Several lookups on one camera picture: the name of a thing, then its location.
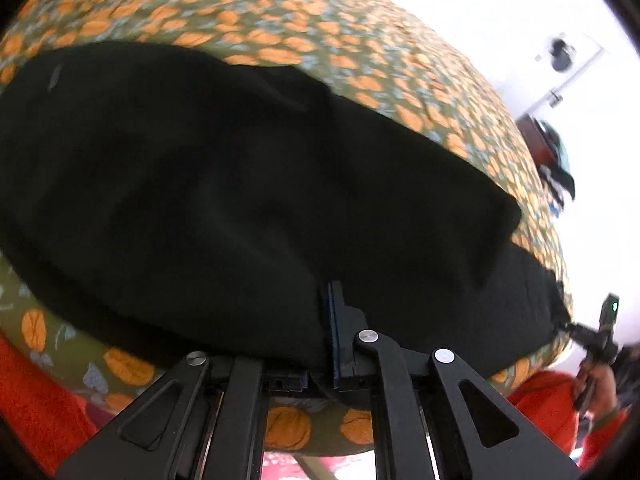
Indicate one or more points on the black hat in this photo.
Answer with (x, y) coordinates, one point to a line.
(562, 52)

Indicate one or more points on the white door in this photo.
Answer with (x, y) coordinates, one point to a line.
(565, 70)

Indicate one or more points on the dark wooden dresser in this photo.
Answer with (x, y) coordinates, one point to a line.
(530, 135)

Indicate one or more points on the person's right forearm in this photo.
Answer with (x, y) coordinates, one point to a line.
(550, 410)

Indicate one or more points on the patterned purple rug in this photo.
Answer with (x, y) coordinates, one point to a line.
(290, 466)

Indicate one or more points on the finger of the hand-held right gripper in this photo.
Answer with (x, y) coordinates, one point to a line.
(577, 331)

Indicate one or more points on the pumpkin print blanket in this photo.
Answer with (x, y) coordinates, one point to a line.
(325, 35)

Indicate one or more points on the black pants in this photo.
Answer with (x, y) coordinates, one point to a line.
(225, 210)

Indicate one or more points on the teal and black object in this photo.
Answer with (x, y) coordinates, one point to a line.
(557, 165)

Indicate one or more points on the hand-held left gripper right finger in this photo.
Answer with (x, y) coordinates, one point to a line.
(336, 340)

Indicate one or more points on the red fleece robe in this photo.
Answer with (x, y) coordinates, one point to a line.
(35, 410)

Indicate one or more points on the person's right hand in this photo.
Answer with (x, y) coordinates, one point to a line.
(602, 385)

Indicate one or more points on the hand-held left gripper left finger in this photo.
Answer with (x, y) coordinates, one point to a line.
(240, 390)

